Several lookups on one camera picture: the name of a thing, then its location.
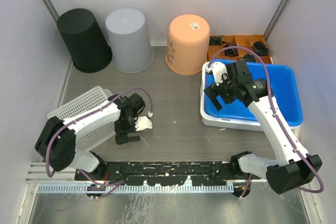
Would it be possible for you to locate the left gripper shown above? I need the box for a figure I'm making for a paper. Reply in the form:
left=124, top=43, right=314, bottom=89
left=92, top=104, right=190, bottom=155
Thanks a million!
left=114, top=113, right=140, bottom=144

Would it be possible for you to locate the blue perforated basket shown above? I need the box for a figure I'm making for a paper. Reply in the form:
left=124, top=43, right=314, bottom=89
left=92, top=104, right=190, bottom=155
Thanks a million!
left=47, top=86, right=115, bottom=152

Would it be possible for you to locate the orange bucket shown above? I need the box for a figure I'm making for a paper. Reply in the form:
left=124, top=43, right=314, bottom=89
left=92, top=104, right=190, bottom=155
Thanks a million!
left=166, top=14, right=210, bottom=75

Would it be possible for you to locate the blue plastic tub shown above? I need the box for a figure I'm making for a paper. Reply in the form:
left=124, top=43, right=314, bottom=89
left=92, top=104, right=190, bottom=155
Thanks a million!
left=203, top=64, right=303, bottom=127

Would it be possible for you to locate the grey bucket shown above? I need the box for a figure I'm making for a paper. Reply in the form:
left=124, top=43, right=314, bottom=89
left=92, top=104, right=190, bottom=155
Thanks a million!
left=105, top=8, right=154, bottom=73

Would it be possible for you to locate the black bucket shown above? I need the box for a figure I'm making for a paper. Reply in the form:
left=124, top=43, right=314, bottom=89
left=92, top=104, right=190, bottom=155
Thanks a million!
left=57, top=8, right=112, bottom=73

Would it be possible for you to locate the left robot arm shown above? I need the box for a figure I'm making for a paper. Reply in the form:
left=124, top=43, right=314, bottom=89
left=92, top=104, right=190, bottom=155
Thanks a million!
left=35, top=93, right=153, bottom=180

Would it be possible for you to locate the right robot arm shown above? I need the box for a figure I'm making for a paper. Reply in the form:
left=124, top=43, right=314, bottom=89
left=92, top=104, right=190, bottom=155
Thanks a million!
left=202, top=61, right=324, bottom=195

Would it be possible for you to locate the white plastic tub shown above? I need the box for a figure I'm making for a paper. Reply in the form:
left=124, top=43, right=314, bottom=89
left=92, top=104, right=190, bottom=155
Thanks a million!
left=200, top=62, right=301, bottom=136

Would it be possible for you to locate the dark rolled item centre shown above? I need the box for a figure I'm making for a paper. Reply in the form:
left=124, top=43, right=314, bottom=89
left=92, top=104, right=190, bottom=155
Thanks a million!
left=222, top=41, right=239, bottom=57

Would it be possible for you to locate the dark rolled item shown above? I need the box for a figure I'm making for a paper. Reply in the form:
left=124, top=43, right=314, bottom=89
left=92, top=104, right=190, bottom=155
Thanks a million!
left=222, top=41, right=239, bottom=57
left=252, top=41, right=269, bottom=56
left=209, top=36, right=222, bottom=46

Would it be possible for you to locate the dark rolled item far left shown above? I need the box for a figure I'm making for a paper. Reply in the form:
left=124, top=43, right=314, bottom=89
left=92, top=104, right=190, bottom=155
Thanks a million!
left=209, top=36, right=222, bottom=46

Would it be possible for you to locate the yellow blue rolled item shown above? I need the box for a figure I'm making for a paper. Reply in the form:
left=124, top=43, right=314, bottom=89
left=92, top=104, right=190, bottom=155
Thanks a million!
left=241, top=54, right=257, bottom=63

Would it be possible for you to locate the dark rolled item right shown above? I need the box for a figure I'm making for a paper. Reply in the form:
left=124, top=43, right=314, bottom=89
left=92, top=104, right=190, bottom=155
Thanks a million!
left=252, top=41, right=269, bottom=56

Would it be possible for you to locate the orange compartment organizer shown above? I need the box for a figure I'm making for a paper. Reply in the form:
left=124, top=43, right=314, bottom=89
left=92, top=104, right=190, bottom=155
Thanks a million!
left=207, top=35, right=273, bottom=64

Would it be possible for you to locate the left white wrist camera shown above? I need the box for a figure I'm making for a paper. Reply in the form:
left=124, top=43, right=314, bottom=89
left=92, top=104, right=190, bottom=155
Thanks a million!
left=135, top=112, right=153, bottom=132

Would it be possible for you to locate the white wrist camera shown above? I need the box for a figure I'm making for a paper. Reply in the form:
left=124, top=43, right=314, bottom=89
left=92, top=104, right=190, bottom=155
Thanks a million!
left=205, top=61, right=228, bottom=86
left=135, top=112, right=153, bottom=132

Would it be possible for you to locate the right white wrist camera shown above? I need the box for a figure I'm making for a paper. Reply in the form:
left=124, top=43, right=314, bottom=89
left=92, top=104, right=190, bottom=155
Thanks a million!
left=205, top=61, right=228, bottom=86

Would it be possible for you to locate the black mounting rail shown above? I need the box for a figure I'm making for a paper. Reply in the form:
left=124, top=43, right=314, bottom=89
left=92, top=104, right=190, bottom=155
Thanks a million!
left=89, top=161, right=248, bottom=186

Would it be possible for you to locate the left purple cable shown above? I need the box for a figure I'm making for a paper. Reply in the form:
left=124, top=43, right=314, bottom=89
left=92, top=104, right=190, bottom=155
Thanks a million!
left=46, top=87, right=154, bottom=200

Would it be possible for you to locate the purple cable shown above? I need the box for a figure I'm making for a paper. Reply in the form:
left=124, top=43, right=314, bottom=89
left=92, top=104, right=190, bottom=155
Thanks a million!
left=46, top=87, right=154, bottom=200
left=207, top=46, right=324, bottom=199

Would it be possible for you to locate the white cable duct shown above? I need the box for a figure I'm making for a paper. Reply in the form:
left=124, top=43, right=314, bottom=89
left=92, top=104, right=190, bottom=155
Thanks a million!
left=37, top=183, right=234, bottom=194

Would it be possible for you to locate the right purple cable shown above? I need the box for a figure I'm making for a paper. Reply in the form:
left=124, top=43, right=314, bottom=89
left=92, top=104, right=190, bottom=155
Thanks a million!
left=207, top=46, right=324, bottom=199

